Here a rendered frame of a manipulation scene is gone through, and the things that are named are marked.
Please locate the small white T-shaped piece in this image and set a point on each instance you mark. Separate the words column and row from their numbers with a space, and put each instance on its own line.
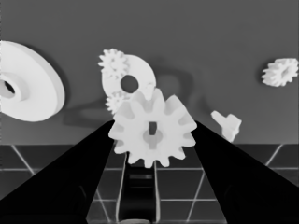
column 230, row 126

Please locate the small white toothed gear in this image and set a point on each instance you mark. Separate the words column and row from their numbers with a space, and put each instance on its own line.
column 177, row 133
column 111, row 104
column 274, row 76
column 106, row 66

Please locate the large thick white disc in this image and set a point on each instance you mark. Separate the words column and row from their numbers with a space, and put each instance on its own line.
column 40, row 77

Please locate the white round carrier with pins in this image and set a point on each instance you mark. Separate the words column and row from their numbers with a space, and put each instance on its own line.
column 143, row 71

